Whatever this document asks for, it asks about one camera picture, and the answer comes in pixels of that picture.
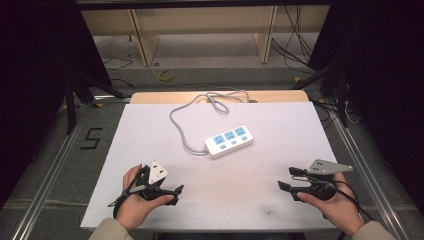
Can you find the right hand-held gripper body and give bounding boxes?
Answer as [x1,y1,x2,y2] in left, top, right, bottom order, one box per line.
[290,158,354,202]

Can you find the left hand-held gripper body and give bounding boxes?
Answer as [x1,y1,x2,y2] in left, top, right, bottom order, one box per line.
[135,159,170,202]

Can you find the white power strip blue sockets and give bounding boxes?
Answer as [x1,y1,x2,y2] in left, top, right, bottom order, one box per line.
[204,125,254,160]

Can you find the person's left hand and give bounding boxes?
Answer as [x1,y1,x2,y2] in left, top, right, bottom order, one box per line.
[114,163,175,232]

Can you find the person's right hand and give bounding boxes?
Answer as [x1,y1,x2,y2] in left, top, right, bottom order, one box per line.
[296,172,366,237]

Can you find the white board sheet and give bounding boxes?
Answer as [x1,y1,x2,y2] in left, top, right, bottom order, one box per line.
[80,101,338,232]

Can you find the black metal stand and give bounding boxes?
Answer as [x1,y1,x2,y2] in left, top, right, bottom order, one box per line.
[63,70,125,136]
[292,61,350,128]

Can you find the wooden table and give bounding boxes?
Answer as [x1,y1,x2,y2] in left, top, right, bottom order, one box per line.
[129,90,310,105]

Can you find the black curtain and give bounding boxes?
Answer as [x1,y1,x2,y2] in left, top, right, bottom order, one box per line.
[0,0,113,209]
[307,0,424,214]

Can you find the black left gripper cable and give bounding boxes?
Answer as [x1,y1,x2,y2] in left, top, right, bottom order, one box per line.
[107,165,148,220]

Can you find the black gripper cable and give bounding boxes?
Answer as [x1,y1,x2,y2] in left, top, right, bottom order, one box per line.
[292,174,377,224]
[107,165,148,220]

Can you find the aluminium floor rail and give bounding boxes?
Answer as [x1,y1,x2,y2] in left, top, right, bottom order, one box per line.
[12,102,93,240]
[328,106,412,240]

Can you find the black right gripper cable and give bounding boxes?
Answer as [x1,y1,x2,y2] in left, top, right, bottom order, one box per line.
[292,174,377,224]

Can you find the grey power strip cable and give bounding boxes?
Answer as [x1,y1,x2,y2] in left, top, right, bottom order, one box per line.
[169,90,251,157]

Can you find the white floor cable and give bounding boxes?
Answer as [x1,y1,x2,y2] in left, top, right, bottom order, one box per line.
[344,99,362,125]

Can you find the thin black floor cable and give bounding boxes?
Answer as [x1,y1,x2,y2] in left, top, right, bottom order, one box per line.
[102,55,135,72]

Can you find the bundle of black floor cables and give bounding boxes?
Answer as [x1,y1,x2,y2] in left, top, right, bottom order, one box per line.
[270,5,318,74]

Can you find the beige wooden shelf frame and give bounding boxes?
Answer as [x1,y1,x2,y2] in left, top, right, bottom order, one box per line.
[80,4,332,67]

